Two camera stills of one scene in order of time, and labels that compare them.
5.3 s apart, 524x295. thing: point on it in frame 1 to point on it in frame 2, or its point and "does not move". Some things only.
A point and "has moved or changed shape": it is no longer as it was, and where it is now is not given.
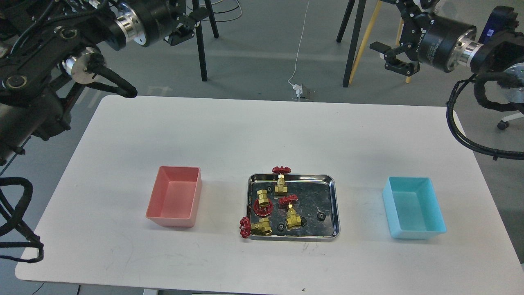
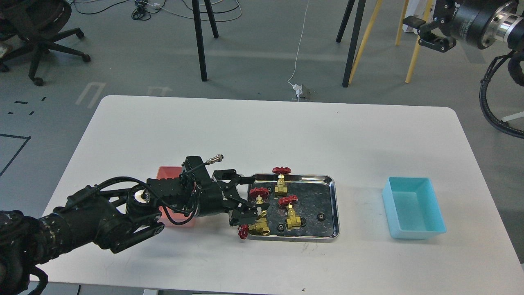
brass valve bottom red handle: [262, 228] does not move
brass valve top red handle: [281, 189] does not move
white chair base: [503, 124] does not move
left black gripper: [159, 17] to [213, 199]
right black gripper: [438, 43] to [466, 19]
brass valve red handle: [263, 209] has moved or changed shape
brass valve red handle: [292, 220] does not move
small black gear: [321, 216] does not move
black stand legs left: [200, 42] does not move
